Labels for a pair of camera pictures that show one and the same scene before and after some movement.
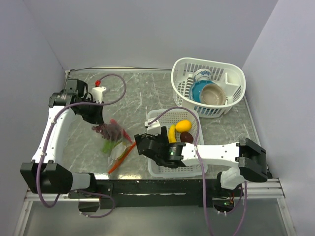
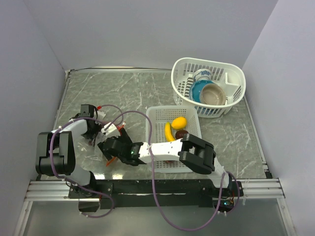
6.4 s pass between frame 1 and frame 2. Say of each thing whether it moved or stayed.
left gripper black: moved
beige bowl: stayed
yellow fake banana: moved
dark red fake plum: moved
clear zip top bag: moved
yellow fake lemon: moved
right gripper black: moved
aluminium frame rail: stayed
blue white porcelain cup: stayed
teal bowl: stayed
